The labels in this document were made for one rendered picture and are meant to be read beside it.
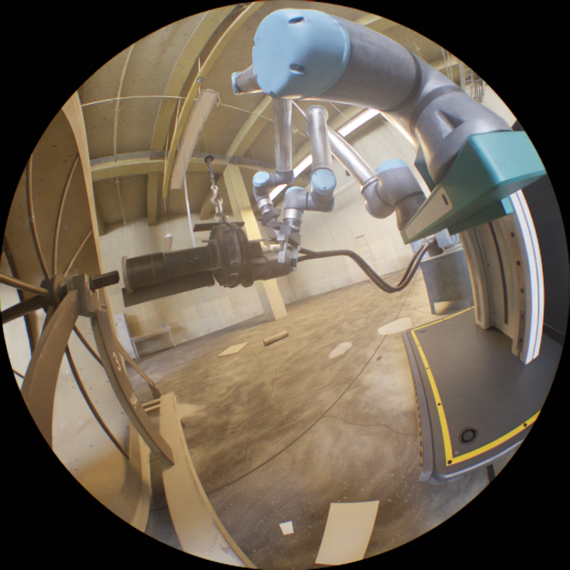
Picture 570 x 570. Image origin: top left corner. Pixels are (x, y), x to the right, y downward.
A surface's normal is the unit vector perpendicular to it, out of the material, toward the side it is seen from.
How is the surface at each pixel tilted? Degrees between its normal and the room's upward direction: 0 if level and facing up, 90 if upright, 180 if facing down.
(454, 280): 90
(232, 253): 109
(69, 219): 148
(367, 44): 143
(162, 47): 180
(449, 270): 90
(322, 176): 95
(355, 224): 90
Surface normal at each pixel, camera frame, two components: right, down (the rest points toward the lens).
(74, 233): 0.64, 0.56
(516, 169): -0.48, 0.12
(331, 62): 0.26, 0.94
